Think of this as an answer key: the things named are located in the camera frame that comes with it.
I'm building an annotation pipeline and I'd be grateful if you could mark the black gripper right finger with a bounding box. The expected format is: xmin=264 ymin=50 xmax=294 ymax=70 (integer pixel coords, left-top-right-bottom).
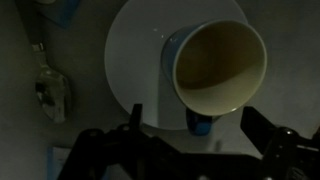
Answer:
xmin=239 ymin=105 xmax=320 ymax=180

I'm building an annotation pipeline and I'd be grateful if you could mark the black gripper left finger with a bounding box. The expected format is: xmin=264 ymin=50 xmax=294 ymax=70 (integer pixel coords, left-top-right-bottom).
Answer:
xmin=56 ymin=103 xmax=183 ymax=180

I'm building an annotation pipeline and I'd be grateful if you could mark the blue mug cream inside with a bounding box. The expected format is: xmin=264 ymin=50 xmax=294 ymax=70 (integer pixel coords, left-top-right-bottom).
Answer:
xmin=160 ymin=19 xmax=269 ymax=137

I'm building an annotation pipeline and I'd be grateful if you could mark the white round plate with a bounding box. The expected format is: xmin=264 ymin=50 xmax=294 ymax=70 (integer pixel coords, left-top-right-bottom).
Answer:
xmin=104 ymin=0 xmax=249 ymax=131

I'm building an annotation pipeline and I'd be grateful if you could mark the metal spoon dark handle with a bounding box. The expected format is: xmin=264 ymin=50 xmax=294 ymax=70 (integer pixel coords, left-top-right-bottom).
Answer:
xmin=14 ymin=0 xmax=73 ymax=125

